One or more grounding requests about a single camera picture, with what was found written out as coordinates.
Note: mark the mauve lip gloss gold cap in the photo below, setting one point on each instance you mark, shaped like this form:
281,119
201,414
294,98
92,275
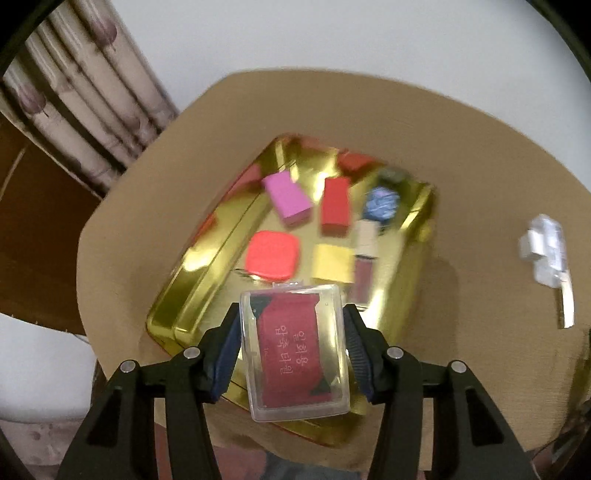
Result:
364,240

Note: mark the red rectangular block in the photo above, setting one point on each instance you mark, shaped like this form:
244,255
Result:
334,205

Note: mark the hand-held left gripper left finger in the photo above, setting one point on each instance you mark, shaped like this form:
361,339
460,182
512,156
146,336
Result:
226,360

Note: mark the red rounded square box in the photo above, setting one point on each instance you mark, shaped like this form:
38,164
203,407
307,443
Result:
272,256

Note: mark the beige patterned curtain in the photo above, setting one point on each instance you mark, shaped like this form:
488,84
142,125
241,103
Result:
83,92

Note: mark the blue patterned small tin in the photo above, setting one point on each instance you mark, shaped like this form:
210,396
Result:
382,203

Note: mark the clear case with red card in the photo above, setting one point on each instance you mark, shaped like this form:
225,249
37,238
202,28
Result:
291,350

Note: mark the orange striped yellow box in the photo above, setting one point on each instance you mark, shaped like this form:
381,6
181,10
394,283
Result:
332,263

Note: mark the pink rectangular block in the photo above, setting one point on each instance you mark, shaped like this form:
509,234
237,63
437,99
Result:
288,198

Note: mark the brown wooden board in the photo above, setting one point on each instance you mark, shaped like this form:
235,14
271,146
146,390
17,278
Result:
37,230

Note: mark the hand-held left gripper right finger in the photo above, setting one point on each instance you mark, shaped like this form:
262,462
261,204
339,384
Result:
360,364

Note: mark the red tin box gold inside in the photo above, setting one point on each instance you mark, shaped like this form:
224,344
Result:
207,277

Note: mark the silver beige lighter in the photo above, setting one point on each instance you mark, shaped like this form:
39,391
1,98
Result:
565,300

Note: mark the white rounded object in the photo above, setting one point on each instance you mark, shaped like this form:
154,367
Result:
37,369

